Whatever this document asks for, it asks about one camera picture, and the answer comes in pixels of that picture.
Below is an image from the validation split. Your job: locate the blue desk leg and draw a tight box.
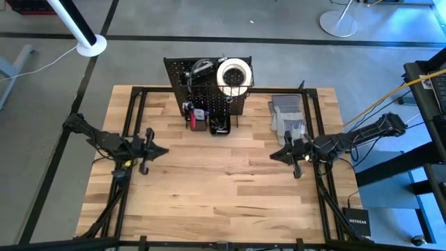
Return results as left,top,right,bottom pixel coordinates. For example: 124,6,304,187
406,169,438,245

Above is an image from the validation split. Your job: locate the black desk beam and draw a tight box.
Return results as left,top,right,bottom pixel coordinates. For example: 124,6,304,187
355,141,436,188

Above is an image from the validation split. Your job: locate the white floor cable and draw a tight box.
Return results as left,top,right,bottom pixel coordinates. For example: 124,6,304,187
0,45,79,83

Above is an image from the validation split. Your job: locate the yellow cable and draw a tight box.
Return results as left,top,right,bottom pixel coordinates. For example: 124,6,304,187
344,68,446,127

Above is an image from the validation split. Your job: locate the white round stand base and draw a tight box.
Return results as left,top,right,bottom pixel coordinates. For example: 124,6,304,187
318,0,359,38

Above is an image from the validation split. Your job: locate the black Netgear router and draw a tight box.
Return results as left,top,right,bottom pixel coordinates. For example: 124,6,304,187
341,207,372,240

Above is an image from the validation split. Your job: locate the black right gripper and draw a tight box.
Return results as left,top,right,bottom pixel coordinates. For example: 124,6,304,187
269,130,316,179

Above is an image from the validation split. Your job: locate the grey desk leg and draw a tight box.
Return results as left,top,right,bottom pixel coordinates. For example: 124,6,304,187
0,44,36,112

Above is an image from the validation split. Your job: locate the white floor lamp base left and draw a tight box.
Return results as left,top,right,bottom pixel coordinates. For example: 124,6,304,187
46,0,108,58

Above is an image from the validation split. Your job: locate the black wire basket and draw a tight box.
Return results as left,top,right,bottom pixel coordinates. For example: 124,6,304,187
178,64,255,97

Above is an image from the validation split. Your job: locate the black laptop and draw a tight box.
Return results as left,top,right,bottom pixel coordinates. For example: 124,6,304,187
430,71,446,116

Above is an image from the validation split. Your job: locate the black metal pegboard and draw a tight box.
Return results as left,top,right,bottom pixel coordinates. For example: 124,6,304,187
163,56,254,119

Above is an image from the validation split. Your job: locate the black plastic bin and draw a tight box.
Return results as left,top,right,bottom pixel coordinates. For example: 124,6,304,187
184,104,209,132
208,114,232,137

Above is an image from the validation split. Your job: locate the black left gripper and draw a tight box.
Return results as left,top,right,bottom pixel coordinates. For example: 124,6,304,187
132,127,170,176

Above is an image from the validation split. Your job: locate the grey striped work glove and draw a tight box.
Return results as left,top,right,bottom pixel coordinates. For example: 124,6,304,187
267,94,308,146

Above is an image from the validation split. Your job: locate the black crate red trim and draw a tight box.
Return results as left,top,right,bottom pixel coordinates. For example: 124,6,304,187
5,0,59,16

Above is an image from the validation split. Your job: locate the black desk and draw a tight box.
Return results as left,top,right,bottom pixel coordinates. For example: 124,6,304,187
403,47,446,224

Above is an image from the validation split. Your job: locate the white tape roll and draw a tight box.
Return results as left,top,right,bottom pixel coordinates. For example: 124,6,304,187
216,57,253,98

